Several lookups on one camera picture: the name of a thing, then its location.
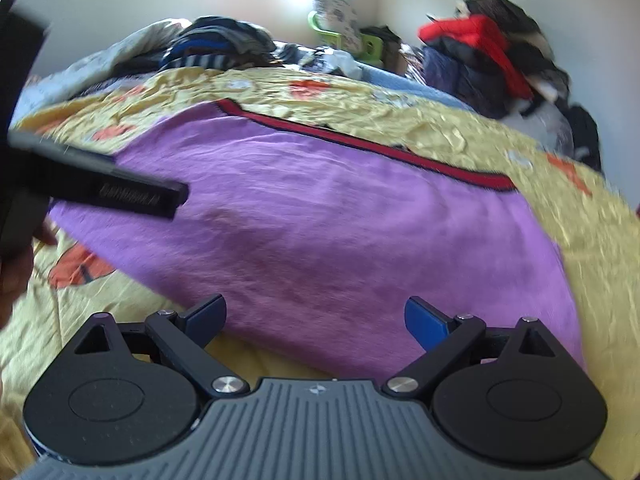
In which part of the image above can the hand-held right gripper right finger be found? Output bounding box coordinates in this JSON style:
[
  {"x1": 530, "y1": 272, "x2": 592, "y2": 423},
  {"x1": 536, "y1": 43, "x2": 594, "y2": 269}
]
[{"x1": 381, "y1": 296, "x2": 558, "y2": 401}]

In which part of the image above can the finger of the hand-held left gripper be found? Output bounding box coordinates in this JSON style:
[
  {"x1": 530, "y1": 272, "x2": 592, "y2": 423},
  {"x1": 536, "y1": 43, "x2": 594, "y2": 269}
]
[{"x1": 9, "y1": 130, "x2": 191, "y2": 221}]

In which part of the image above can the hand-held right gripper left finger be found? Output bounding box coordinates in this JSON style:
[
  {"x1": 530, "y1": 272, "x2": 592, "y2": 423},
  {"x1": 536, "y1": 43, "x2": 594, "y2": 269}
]
[{"x1": 70, "y1": 294, "x2": 251, "y2": 400}]

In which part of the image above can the purple sweater with red trim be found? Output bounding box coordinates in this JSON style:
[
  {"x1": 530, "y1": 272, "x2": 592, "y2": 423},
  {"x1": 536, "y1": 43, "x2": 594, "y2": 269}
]
[{"x1": 47, "y1": 99, "x2": 586, "y2": 381}]

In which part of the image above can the pile of dark striped clothes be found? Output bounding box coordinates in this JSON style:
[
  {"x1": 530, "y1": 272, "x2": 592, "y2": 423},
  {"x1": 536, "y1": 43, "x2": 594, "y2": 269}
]
[{"x1": 160, "y1": 16, "x2": 282, "y2": 72}]

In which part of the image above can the hanging clothes heap red jacket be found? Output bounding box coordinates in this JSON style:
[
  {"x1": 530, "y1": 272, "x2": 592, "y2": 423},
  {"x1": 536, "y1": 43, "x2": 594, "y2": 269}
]
[{"x1": 404, "y1": 0, "x2": 573, "y2": 122}]

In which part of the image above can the person's left hand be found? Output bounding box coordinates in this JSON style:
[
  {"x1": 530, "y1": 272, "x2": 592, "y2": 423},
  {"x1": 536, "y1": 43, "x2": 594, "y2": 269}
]
[{"x1": 0, "y1": 222, "x2": 58, "y2": 331}]

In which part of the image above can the pale grey quilted jacket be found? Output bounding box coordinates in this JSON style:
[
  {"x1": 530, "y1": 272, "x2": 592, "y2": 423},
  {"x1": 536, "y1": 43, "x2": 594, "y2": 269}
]
[{"x1": 20, "y1": 19, "x2": 195, "y2": 106}]

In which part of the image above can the yellow printed blanket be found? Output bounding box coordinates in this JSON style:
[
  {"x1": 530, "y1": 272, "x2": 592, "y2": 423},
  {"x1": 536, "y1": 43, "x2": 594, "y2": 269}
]
[{"x1": 0, "y1": 65, "x2": 640, "y2": 480}]

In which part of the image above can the black and white patterned cloth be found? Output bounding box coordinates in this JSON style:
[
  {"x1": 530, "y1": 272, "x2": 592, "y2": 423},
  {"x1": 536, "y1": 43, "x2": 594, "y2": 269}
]
[{"x1": 277, "y1": 44, "x2": 363, "y2": 80}]

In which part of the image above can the light blue bedsheet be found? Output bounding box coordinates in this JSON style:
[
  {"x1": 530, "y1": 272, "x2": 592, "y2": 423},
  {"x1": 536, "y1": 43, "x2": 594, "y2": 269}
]
[{"x1": 357, "y1": 60, "x2": 468, "y2": 111}]

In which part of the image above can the black bag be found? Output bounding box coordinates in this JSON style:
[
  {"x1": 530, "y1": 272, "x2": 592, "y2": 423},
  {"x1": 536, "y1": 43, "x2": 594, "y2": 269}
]
[{"x1": 566, "y1": 104, "x2": 605, "y2": 173}]

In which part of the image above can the floral pillow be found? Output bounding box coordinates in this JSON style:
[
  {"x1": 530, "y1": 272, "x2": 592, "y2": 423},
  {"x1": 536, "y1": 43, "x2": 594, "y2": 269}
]
[{"x1": 311, "y1": 0, "x2": 365, "y2": 55}]

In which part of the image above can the green plastic chair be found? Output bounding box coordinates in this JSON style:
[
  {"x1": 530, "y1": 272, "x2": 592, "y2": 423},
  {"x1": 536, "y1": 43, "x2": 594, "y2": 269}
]
[{"x1": 307, "y1": 10, "x2": 387, "y2": 68}]

